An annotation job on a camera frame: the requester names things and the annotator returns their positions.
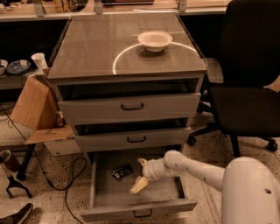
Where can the brown cardboard box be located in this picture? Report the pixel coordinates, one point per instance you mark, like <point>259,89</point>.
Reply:
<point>37,109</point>

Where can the dark blue plate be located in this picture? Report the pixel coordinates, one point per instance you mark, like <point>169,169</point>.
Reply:
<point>18,67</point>

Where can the grey drawer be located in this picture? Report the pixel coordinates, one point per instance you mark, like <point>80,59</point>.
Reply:
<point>110,198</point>
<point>132,135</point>
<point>127,100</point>

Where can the brown cup on floor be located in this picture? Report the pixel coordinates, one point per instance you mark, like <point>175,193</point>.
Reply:
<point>10,160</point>

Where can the grey bowl at edge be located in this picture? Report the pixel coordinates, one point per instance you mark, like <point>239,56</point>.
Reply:
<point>3,66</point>

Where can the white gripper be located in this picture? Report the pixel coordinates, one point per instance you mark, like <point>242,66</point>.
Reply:
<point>150,169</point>

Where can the white paper bowl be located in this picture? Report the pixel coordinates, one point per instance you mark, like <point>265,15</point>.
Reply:
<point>154,41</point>

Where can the bottom grey drawer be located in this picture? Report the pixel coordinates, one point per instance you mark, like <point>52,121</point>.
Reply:
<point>110,198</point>

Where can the middle grey drawer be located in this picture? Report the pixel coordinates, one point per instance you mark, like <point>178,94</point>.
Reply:
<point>132,135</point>

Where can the white paper cup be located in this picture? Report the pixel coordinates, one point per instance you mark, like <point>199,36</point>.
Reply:
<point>39,60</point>

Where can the dark shoe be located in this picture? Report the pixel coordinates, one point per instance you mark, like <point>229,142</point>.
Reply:
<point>19,217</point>

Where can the top grey drawer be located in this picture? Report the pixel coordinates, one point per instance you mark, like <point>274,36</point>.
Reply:
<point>127,100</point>

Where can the black grabber tool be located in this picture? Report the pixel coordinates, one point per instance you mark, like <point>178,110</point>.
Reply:
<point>12,182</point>

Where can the grey drawer cabinet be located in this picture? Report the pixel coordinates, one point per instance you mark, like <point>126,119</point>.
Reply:
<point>106,47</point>

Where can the dark rxbar blueberry wrapper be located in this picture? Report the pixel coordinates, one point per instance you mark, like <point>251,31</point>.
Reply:
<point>122,172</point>

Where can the black office chair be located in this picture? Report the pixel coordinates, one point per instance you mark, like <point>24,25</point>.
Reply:
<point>248,54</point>

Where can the back workbench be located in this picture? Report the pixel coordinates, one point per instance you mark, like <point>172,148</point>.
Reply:
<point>34,10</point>

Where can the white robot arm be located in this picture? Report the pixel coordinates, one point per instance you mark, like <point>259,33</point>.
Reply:
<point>250,194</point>

